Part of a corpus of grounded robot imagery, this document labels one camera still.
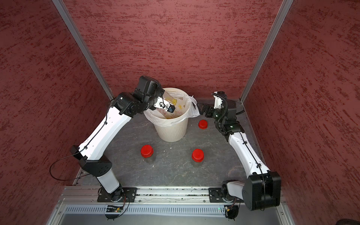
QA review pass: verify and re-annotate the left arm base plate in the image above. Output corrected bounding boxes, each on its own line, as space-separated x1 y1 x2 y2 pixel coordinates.
97 187 137 203

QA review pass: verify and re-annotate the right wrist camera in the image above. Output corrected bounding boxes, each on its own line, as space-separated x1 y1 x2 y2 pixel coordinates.
212 91 227 109

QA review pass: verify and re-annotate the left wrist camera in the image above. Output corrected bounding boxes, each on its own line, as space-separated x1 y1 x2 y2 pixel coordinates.
167 102 175 113

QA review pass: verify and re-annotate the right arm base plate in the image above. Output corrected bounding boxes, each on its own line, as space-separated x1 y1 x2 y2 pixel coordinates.
208 187 244 205

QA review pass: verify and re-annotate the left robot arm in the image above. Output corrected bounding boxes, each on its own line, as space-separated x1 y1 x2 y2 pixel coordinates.
71 76 175 202

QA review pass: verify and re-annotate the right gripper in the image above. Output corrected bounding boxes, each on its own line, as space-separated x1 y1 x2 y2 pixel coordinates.
197 102 227 123

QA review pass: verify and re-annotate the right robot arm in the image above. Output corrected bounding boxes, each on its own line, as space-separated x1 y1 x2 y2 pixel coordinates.
199 93 281 211

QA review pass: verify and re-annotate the aluminium mounting rail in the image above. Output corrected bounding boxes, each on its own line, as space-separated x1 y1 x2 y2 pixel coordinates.
60 185 286 205

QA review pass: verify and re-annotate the cream plastic waste bin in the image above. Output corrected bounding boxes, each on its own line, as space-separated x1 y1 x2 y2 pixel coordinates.
154 88 188 142

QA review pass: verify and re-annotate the white printed bin liner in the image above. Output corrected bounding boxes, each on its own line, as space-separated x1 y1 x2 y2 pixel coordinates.
144 89 200 127

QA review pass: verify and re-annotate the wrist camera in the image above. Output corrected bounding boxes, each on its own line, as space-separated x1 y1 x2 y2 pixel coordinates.
167 102 175 113
212 91 227 109

